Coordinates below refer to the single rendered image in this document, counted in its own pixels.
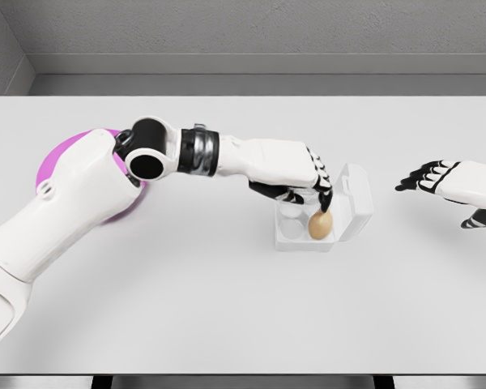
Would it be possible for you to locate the pink round plate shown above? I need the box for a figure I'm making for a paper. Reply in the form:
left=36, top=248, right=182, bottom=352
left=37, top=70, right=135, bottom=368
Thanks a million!
left=36, top=127, right=148, bottom=222

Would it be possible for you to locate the brown egg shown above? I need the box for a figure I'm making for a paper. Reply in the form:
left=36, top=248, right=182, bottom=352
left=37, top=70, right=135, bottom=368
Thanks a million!
left=308, top=209, right=334, bottom=241

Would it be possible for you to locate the clear plastic egg box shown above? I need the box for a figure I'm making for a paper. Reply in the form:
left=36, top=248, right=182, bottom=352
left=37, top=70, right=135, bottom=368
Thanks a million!
left=274, top=162, right=374, bottom=254

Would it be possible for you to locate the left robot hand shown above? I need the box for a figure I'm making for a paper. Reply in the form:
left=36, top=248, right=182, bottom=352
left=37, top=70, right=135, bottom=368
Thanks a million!
left=245, top=139, right=335, bottom=215

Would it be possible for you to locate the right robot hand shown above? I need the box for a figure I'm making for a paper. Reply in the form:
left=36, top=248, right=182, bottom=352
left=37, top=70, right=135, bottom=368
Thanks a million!
left=394, top=159, right=486, bottom=231

